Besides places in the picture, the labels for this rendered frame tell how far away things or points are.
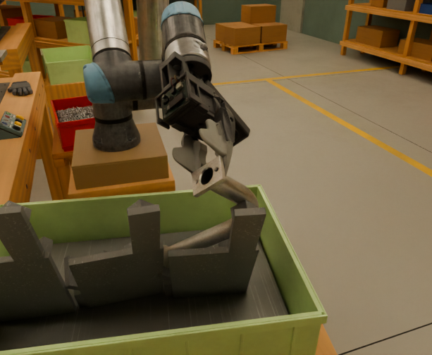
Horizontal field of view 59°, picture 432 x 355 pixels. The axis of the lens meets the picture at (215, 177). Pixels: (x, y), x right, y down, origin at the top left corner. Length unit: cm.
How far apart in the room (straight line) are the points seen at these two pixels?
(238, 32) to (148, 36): 619
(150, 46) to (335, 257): 161
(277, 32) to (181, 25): 708
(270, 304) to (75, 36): 390
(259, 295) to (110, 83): 51
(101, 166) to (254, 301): 62
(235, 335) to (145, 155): 70
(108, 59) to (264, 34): 689
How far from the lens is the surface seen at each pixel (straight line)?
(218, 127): 56
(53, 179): 264
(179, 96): 55
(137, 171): 119
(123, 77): 75
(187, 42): 66
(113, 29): 81
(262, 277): 86
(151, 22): 109
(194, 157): 57
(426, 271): 239
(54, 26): 469
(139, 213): 54
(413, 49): 645
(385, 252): 243
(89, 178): 120
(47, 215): 98
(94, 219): 97
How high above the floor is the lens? 144
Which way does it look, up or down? 29 degrees down
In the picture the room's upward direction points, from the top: straight up
